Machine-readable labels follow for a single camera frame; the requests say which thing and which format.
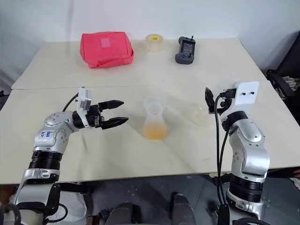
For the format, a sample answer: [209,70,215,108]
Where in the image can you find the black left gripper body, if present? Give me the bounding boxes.
[87,104,105,130]

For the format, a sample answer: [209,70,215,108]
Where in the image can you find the dark rounded shape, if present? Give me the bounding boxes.
[109,202,144,225]
[172,192,197,225]

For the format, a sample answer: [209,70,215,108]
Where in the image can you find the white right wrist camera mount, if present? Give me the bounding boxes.
[220,81,260,118]

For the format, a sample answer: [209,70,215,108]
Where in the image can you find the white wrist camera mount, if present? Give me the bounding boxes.
[76,86,94,130]
[220,81,260,118]

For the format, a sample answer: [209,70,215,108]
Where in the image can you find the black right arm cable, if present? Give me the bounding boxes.
[213,94,232,225]

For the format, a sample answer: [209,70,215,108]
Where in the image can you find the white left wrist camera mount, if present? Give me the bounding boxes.
[76,86,94,130]

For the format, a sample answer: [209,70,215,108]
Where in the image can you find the large clear plastic flask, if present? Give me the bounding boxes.
[189,104,212,128]

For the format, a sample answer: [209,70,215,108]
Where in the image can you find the grey handheld remote controller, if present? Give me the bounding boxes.
[174,35,197,65]

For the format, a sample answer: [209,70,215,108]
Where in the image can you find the red fabric pouch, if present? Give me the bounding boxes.
[80,31,135,69]

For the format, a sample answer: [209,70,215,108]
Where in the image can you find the clear tape roll yellow core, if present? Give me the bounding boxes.
[144,33,164,53]

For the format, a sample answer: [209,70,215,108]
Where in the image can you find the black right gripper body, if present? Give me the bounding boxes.
[215,88,236,116]

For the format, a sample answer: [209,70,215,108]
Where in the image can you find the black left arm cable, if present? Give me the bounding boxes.
[62,92,79,111]

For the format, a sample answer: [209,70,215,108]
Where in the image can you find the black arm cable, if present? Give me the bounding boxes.
[213,94,232,225]
[62,92,79,111]

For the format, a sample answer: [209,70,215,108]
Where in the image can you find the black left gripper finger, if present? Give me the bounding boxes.
[98,99,125,112]
[102,116,130,131]

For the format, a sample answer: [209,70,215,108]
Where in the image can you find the black chair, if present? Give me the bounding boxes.
[265,30,300,102]

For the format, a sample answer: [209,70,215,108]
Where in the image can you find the small clear plastic flask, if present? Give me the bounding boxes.
[141,95,169,142]

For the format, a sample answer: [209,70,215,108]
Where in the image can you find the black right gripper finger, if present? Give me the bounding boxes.
[204,87,217,115]

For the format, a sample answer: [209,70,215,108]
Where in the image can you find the black table bracket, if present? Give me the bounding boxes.
[60,182,94,195]
[210,172,233,184]

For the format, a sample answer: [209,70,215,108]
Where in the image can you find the crumpled clear plastic bag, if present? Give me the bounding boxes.
[58,191,89,225]

